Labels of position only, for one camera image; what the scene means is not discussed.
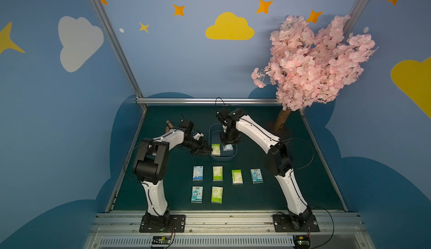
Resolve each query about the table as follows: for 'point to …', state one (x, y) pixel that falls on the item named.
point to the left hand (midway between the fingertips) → (211, 149)
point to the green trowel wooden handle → (169, 124)
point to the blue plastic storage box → (215, 129)
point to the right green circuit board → (301, 241)
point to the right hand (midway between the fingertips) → (228, 142)
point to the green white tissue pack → (218, 173)
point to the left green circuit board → (161, 240)
